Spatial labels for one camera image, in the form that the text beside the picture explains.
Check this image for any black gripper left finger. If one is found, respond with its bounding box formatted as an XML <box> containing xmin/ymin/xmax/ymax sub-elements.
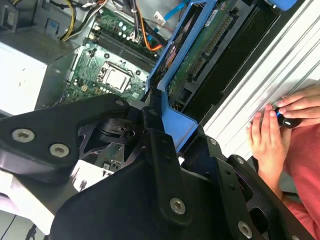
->
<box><xmin>0</xmin><ymin>87</ymin><xmax>193</xmax><ymax>223</ymax></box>

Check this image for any person's right hand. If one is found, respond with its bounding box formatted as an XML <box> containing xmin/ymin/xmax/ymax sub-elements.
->
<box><xmin>276</xmin><ymin>84</ymin><xmax>320</xmax><ymax>120</ymax></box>

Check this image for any person's left hand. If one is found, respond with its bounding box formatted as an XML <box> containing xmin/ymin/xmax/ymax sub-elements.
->
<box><xmin>246</xmin><ymin>104</ymin><xmax>292</xmax><ymax>173</ymax></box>

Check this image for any blue data wire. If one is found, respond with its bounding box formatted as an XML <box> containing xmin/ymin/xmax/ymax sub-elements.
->
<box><xmin>163</xmin><ymin>0</ymin><xmax>189</xmax><ymax>24</ymax></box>

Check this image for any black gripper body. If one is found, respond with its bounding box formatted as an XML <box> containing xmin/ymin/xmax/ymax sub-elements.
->
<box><xmin>49</xmin><ymin>156</ymin><xmax>233</xmax><ymax>240</ymax></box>

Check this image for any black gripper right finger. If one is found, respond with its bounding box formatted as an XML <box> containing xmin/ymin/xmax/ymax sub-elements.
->
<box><xmin>181</xmin><ymin>134</ymin><xmax>316</xmax><ymax>240</ymax></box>

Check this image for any hard disk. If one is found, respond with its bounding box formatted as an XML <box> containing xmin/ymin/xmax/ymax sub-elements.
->
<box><xmin>145</xmin><ymin>0</ymin><xmax>253</xmax><ymax>153</ymax></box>

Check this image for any round black tool blue ring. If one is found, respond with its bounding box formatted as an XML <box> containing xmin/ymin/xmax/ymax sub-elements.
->
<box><xmin>273</xmin><ymin>106</ymin><xmax>303</xmax><ymax>130</ymax></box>

